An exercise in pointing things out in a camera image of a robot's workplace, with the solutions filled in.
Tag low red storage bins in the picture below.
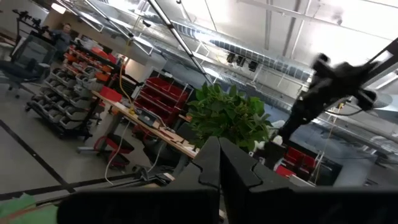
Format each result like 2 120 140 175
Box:
275 146 318 180

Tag red and black chair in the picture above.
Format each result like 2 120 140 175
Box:
93 133 135 170

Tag rack with red bins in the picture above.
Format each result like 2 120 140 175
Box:
133 76 194 125

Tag silver ceiling duct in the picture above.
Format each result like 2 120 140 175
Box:
174 21 312 83

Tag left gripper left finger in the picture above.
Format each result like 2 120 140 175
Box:
169 136 221 224

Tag black background robot rig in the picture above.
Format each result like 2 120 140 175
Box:
11 8 52 35

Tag tall leafy potted plant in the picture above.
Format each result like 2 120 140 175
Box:
185 82 275 153

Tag long wooden workbench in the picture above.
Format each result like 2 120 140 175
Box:
91 90 200 159

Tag succulent in white patterned pot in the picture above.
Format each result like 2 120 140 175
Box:
0 192 59 224

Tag red storage bin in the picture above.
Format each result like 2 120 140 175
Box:
99 85 124 103

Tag person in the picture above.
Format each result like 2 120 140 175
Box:
50 22 75 62

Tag black frame beam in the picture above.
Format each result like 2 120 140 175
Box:
360 37 398 90

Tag dark mesh office chair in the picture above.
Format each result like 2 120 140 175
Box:
0 33 58 99

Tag white floor cable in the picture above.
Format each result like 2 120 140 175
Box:
104 119 133 187

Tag shelf rack with grey bins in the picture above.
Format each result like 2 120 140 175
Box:
25 46 105 141

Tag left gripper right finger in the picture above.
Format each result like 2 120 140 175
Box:
220 138 292 224

